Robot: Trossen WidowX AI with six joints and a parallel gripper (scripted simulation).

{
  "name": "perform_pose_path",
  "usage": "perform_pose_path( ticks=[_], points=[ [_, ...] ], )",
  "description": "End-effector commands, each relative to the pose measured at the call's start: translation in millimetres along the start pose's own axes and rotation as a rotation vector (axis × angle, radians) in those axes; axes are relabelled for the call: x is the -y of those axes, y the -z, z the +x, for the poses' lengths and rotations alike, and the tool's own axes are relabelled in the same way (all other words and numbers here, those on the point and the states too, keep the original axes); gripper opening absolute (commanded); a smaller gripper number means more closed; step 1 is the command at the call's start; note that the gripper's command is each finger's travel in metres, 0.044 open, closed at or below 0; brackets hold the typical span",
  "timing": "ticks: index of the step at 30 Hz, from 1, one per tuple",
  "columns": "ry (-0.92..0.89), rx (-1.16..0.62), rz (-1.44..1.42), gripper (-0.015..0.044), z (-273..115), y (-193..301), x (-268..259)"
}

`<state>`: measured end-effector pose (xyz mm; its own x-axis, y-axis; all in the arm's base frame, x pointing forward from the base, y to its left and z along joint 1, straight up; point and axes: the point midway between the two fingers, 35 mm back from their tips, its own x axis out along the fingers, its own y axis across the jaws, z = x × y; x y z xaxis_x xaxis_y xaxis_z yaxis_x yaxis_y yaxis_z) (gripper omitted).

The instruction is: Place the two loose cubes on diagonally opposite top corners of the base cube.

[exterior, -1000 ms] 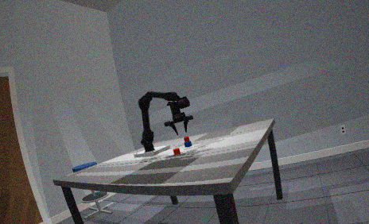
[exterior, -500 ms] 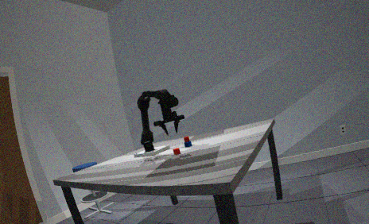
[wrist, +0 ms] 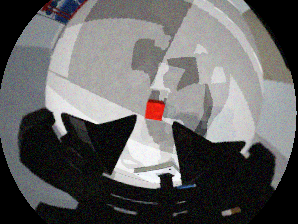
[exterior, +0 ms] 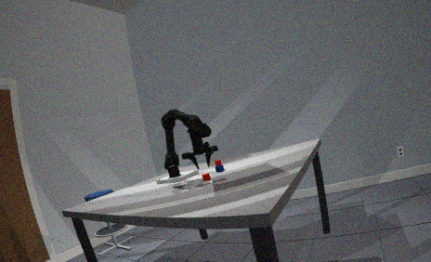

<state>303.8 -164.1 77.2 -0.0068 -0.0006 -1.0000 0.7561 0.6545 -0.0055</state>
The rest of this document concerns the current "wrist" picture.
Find red cube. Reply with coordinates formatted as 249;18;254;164
145;99;165;121

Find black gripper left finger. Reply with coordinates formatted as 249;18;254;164
61;113;137;176

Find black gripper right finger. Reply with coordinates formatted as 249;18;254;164
172;121;246;185

